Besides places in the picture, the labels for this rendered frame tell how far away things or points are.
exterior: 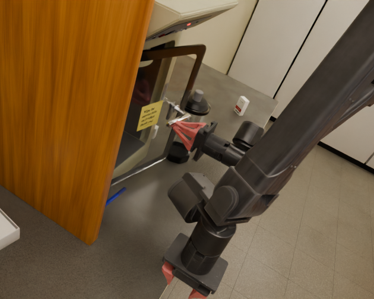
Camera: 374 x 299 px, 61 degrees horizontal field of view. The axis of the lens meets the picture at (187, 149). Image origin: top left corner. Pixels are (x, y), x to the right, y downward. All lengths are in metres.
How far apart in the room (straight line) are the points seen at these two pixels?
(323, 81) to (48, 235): 0.69
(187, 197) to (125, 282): 0.36
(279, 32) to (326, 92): 3.29
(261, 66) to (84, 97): 3.28
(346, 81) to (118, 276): 0.63
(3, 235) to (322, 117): 0.68
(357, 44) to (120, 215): 0.71
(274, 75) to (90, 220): 3.23
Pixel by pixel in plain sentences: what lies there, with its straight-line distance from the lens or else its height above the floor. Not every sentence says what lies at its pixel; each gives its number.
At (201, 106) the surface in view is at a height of 1.18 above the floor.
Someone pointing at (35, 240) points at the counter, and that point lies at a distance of 0.85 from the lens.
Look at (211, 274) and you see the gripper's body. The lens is 0.57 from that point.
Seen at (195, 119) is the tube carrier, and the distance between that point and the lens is 1.03.
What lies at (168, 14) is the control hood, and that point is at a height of 1.50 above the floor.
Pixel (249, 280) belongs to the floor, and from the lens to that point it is 2.17.
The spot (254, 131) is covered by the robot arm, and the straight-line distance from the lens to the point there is 0.82.
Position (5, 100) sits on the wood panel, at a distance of 0.78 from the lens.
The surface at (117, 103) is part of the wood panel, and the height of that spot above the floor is 1.35.
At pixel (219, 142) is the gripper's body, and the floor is 1.22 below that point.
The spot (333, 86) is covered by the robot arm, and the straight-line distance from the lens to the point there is 0.42.
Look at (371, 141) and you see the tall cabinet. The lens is 3.96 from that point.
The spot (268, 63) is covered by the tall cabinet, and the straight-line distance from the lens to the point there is 3.77.
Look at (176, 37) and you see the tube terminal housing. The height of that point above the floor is 1.38.
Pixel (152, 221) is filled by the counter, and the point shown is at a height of 0.94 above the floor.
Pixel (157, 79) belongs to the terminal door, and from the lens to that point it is 0.77.
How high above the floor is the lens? 1.64
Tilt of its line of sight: 35 degrees down
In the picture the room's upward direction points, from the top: 22 degrees clockwise
